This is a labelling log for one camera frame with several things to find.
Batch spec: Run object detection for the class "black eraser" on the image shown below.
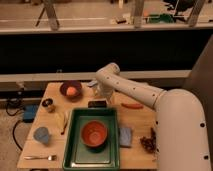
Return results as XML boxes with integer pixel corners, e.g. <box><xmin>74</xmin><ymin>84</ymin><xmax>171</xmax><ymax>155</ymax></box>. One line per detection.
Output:
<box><xmin>88</xmin><ymin>101</ymin><xmax>107</xmax><ymax>108</ymax></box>

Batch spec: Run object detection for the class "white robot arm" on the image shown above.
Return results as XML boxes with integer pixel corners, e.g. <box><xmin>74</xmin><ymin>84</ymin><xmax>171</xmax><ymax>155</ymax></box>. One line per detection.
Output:
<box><xmin>95</xmin><ymin>63</ymin><xmax>212</xmax><ymax>171</ymax></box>

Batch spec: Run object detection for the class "dark purple bowl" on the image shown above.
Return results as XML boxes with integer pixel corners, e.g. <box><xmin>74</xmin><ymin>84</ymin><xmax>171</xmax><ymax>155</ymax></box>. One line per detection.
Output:
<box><xmin>60</xmin><ymin>80</ymin><xmax>82</xmax><ymax>98</ymax></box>

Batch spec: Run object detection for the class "red bowl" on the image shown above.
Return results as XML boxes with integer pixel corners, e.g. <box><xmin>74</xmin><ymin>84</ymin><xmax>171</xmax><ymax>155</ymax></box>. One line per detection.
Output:
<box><xmin>81</xmin><ymin>120</ymin><xmax>108</xmax><ymax>148</ymax></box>

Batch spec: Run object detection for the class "orange carrot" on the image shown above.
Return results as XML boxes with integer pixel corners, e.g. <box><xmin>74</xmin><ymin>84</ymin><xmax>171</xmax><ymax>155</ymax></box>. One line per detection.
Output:
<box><xmin>121</xmin><ymin>103</ymin><xmax>143</xmax><ymax>109</ymax></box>

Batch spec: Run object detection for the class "orange peach fruit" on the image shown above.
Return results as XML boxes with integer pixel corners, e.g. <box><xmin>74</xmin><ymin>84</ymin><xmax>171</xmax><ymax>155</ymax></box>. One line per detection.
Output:
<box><xmin>66</xmin><ymin>87</ymin><xmax>77</xmax><ymax>96</ymax></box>

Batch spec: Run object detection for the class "blue sponge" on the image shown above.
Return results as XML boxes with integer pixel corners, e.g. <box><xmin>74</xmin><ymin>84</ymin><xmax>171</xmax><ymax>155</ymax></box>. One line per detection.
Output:
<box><xmin>119</xmin><ymin>127</ymin><xmax>132</xmax><ymax>148</ymax></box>

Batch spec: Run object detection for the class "yellow banana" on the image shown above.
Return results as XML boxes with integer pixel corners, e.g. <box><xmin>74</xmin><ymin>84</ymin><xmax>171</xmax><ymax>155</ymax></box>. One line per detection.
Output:
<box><xmin>55</xmin><ymin>113</ymin><xmax>68</xmax><ymax>135</ymax></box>

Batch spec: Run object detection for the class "small tin can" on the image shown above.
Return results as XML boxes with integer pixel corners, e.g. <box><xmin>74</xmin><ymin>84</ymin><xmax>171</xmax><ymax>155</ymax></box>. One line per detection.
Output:
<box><xmin>42</xmin><ymin>98</ymin><xmax>55</xmax><ymax>113</ymax></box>

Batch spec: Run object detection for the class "bunch of dark grapes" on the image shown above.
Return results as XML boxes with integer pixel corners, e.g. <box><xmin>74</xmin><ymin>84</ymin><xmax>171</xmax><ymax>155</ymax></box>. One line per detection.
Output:
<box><xmin>140</xmin><ymin>128</ymin><xmax>156</xmax><ymax>153</ymax></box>

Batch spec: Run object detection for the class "green plastic tray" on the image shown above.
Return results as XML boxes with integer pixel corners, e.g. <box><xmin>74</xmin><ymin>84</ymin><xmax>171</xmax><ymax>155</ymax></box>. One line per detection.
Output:
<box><xmin>62</xmin><ymin>108</ymin><xmax>120</xmax><ymax>171</ymax></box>

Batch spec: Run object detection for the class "blue plastic cup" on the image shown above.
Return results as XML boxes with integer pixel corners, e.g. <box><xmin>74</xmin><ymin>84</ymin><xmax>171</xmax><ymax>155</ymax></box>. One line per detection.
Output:
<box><xmin>33</xmin><ymin>127</ymin><xmax>50</xmax><ymax>144</ymax></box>

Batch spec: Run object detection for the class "blue power box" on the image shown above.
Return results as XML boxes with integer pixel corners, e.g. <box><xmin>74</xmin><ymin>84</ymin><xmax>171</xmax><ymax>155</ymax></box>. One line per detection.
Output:
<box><xmin>23</xmin><ymin>105</ymin><xmax>38</xmax><ymax>123</ymax></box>

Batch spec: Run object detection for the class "silver fork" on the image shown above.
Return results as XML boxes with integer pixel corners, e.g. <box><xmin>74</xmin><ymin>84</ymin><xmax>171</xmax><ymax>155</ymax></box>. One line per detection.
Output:
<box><xmin>24</xmin><ymin>155</ymin><xmax>57</xmax><ymax>161</ymax></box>

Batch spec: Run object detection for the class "black cable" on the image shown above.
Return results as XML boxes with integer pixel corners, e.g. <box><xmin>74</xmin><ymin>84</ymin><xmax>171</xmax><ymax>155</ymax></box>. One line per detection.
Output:
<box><xmin>5</xmin><ymin>87</ymin><xmax>27</xmax><ymax>151</ymax></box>

